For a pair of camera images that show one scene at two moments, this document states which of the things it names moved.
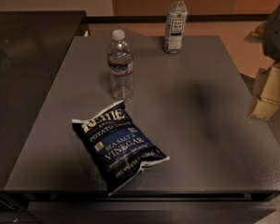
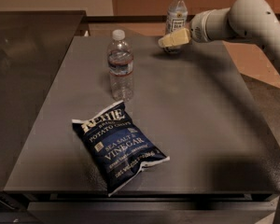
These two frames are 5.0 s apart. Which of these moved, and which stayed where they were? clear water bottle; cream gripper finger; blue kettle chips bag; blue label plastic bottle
Moved: cream gripper finger
Stayed: clear water bottle; blue kettle chips bag; blue label plastic bottle
